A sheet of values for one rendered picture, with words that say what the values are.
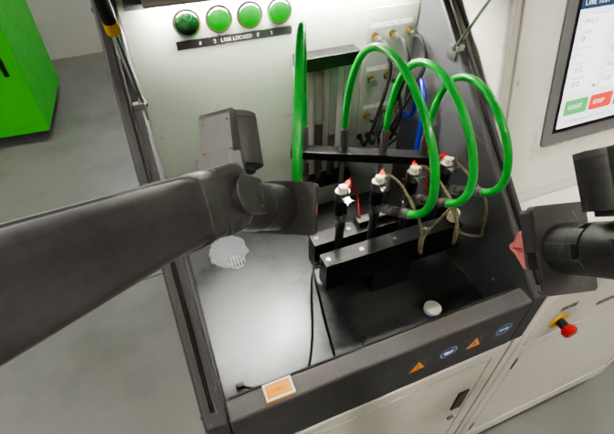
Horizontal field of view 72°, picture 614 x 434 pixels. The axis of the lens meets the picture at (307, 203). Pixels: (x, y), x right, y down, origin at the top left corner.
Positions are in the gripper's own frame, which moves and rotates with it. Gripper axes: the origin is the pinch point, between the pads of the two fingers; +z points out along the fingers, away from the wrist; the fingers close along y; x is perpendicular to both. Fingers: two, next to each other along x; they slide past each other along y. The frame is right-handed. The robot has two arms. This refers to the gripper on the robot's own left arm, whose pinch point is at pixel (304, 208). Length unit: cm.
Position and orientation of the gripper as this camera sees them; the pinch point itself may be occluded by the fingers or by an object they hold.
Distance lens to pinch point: 61.6
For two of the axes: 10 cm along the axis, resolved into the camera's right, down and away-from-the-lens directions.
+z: 3.8, 0.3, 9.2
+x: -0.5, 10.0, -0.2
